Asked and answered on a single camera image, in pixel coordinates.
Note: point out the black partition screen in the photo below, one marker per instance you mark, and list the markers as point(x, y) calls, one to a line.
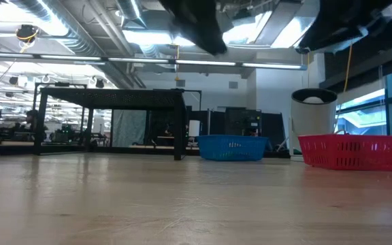
point(271, 129)

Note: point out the black aluminium table frame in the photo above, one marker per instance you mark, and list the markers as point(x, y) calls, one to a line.
point(12, 149)

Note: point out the long ceiling light bar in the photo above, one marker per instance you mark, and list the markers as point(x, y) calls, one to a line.
point(203, 62)

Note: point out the person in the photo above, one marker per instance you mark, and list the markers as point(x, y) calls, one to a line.
point(254, 132)
point(32, 117)

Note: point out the blue plastic basket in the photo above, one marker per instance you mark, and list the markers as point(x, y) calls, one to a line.
point(231, 148)

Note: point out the red plastic basket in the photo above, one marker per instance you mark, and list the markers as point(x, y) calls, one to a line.
point(352, 153)

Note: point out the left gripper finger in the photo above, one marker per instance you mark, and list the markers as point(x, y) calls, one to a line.
point(199, 27)

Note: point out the large glass window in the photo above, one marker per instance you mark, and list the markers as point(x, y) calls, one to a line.
point(362, 119)

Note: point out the white cup with black rim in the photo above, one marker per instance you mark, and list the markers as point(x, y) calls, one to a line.
point(313, 119)

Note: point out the grey curtain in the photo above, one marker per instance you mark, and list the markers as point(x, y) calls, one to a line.
point(129, 129)

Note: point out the white lamp shade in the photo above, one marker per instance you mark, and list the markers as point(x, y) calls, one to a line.
point(194, 128)

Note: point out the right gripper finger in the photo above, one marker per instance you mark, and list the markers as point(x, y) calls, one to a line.
point(332, 29)

